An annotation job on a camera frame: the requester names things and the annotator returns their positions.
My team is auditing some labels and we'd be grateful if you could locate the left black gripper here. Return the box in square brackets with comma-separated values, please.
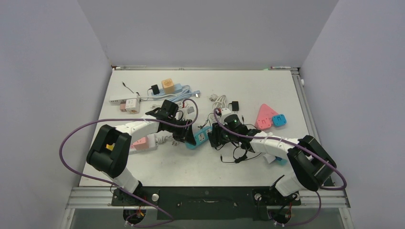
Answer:
[165, 118, 194, 145]

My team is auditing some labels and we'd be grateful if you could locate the teal power strip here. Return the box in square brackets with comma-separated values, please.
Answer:
[185, 126, 212, 150]

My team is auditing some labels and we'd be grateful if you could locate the large black power adapter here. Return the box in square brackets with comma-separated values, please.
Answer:
[208, 123, 226, 148]

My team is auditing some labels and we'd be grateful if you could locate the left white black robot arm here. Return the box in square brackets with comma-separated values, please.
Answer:
[86, 100, 196, 205]

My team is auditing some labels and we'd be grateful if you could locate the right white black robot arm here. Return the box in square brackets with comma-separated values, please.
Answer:
[208, 114, 337, 204]

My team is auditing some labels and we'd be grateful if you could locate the pink cube socket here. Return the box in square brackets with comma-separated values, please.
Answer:
[130, 137, 149, 151]

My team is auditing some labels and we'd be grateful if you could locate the pink triangular socket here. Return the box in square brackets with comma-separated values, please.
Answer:
[254, 104, 279, 131]

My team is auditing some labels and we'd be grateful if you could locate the orange cube socket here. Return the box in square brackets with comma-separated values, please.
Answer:
[161, 78, 175, 94]

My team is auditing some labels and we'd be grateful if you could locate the blue square plug adapter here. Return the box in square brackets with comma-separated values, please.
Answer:
[272, 114, 287, 127]

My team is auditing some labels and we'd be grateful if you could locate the small black charger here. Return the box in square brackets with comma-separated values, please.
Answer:
[228, 101, 239, 112]
[151, 84, 160, 95]

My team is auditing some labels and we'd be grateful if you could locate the light blue power strip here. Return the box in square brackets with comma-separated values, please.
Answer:
[152, 83, 182, 97]

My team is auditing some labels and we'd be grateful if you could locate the white cube adapter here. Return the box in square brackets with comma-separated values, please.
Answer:
[125, 98, 140, 114]

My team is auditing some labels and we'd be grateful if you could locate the blue white small adapter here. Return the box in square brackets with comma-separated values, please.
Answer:
[264, 154, 288, 166]

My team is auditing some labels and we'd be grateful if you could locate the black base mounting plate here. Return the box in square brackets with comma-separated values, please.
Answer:
[110, 186, 301, 221]

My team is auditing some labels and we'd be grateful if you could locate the white long power strip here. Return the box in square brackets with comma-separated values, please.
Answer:
[108, 93, 140, 105]

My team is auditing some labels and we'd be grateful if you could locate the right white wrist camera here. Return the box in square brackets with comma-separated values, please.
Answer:
[219, 108, 233, 119]

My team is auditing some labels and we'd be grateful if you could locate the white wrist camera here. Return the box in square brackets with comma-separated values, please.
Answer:
[177, 105, 195, 119]
[219, 108, 233, 119]

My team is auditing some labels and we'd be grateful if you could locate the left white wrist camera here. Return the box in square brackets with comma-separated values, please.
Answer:
[177, 105, 195, 119]

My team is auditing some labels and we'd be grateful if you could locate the white curly cord with plug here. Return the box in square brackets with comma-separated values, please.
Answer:
[155, 134, 178, 147]

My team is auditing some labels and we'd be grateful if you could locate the black thin adapter cable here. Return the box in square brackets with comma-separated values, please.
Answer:
[197, 112, 263, 164]

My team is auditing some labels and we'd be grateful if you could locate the white coiled cable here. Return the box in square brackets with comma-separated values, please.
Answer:
[208, 94, 228, 111]

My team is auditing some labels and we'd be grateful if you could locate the light blue coiled cable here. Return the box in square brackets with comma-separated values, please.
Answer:
[162, 85, 201, 107]

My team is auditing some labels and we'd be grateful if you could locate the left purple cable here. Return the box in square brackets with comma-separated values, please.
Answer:
[59, 98, 199, 228]

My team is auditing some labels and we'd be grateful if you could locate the purple cable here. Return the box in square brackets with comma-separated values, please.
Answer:
[213, 108, 347, 227]
[59, 98, 199, 228]

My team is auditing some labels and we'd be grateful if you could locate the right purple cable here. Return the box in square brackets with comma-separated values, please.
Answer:
[213, 108, 347, 227]

